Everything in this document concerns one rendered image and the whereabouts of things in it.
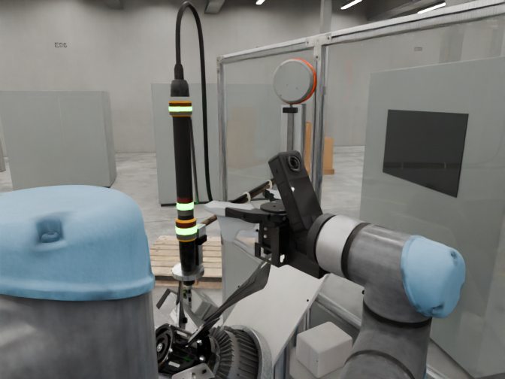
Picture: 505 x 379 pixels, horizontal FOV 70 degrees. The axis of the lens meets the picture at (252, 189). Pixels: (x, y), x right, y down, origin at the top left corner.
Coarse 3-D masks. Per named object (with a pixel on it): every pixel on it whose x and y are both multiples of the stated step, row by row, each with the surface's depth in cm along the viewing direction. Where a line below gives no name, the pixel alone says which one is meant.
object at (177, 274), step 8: (200, 224) 81; (200, 232) 79; (200, 240) 79; (200, 248) 80; (200, 256) 80; (200, 264) 81; (176, 272) 77; (184, 272) 77; (192, 272) 77; (200, 272) 77; (184, 280) 76
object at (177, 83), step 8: (176, 64) 68; (176, 72) 68; (176, 80) 68; (184, 80) 69; (176, 88) 68; (184, 88) 69; (176, 96) 68; (184, 96) 69; (184, 248) 76; (192, 248) 77; (184, 256) 77; (192, 256) 77; (184, 264) 77; (192, 264) 78; (192, 280) 79
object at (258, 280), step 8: (256, 272) 88; (264, 272) 83; (248, 280) 87; (256, 280) 82; (264, 280) 79; (240, 288) 86; (248, 288) 82; (256, 288) 79; (232, 296) 87; (240, 296) 81; (224, 304) 87; (232, 304) 82; (216, 312) 86; (208, 320) 86
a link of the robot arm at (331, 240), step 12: (336, 216) 46; (324, 228) 45; (336, 228) 44; (348, 228) 43; (324, 240) 44; (336, 240) 43; (324, 252) 44; (336, 252) 43; (324, 264) 45; (336, 264) 43
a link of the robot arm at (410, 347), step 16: (368, 320) 41; (384, 320) 39; (368, 336) 40; (384, 336) 39; (400, 336) 39; (416, 336) 39; (352, 352) 38; (384, 352) 36; (400, 352) 37; (416, 352) 38; (416, 368) 36
